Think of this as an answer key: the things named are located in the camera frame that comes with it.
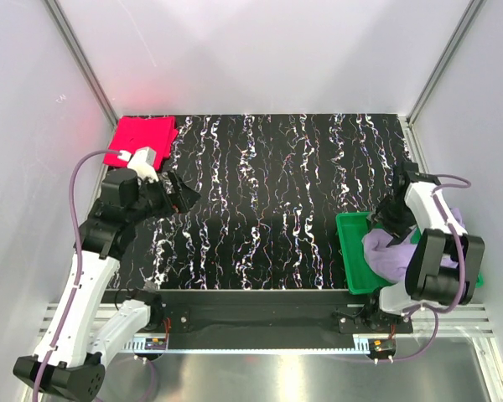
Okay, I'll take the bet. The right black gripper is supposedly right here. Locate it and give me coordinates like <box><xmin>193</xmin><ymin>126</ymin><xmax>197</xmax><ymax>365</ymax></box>
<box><xmin>365</xmin><ymin>193</ymin><xmax>417</xmax><ymax>248</ymax></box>

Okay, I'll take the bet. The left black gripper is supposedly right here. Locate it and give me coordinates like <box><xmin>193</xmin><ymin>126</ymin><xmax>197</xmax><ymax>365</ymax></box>
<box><xmin>127</xmin><ymin>168</ymin><xmax>201</xmax><ymax>224</ymax></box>

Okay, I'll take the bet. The lavender t shirt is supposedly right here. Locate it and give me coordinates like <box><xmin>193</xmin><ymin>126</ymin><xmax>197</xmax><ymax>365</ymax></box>
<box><xmin>362</xmin><ymin>209</ymin><xmax>468</xmax><ymax>289</ymax></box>

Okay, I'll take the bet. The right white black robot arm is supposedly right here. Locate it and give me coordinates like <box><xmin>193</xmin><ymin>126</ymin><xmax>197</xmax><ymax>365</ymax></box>
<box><xmin>361</xmin><ymin>162</ymin><xmax>485</xmax><ymax>332</ymax></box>

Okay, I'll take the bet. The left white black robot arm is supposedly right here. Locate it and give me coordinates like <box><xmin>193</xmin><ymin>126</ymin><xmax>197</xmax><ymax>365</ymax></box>
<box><xmin>13</xmin><ymin>168</ymin><xmax>200</xmax><ymax>401</ymax></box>

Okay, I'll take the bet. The green plastic tray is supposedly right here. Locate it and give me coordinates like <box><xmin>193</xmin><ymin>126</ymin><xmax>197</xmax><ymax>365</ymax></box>
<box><xmin>336</xmin><ymin>212</ymin><xmax>459</xmax><ymax>305</ymax></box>

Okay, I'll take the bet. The folded pink t shirt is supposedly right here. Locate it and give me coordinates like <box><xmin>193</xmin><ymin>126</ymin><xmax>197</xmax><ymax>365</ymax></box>
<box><xmin>109</xmin><ymin>116</ymin><xmax>179</xmax><ymax>172</ymax></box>

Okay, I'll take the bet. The black marbled table mat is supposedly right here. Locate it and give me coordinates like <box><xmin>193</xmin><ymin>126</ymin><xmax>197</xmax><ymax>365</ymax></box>
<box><xmin>107</xmin><ymin>113</ymin><xmax>409</xmax><ymax>293</ymax></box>

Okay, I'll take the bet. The right connector board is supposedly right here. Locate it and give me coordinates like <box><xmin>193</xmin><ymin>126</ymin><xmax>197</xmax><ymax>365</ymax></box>
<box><xmin>373</xmin><ymin>338</ymin><xmax>397</xmax><ymax>352</ymax></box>

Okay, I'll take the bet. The connector board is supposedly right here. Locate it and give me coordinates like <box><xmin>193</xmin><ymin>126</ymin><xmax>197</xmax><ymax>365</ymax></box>
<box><xmin>144</xmin><ymin>338</ymin><xmax>168</xmax><ymax>350</ymax></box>
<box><xmin>373</xmin><ymin>338</ymin><xmax>397</xmax><ymax>352</ymax></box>

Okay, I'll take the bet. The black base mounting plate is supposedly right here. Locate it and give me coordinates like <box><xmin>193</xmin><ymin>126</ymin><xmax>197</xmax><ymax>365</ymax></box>
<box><xmin>115</xmin><ymin>288</ymin><xmax>414</xmax><ymax>351</ymax></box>

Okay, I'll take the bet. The left connector board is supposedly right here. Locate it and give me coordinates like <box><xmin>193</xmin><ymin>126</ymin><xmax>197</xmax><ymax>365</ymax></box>
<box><xmin>144</xmin><ymin>338</ymin><xmax>168</xmax><ymax>350</ymax></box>

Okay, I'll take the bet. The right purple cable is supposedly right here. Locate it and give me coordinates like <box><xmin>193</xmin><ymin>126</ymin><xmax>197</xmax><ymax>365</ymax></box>
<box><xmin>385</xmin><ymin>175</ymin><xmax>474</xmax><ymax>363</ymax></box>

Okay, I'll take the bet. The purple cable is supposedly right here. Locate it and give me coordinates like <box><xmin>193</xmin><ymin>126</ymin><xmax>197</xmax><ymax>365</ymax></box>
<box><xmin>31</xmin><ymin>150</ymin><xmax>129</xmax><ymax>401</ymax></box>
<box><xmin>385</xmin><ymin>175</ymin><xmax>474</xmax><ymax>363</ymax></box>

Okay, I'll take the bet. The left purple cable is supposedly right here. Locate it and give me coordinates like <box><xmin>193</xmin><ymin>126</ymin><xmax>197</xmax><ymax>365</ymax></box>
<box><xmin>31</xmin><ymin>150</ymin><xmax>129</xmax><ymax>401</ymax></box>

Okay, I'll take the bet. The white slotted cable duct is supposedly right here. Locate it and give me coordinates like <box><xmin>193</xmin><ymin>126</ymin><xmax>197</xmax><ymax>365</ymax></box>
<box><xmin>56</xmin><ymin>337</ymin><xmax>403</xmax><ymax>355</ymax></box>

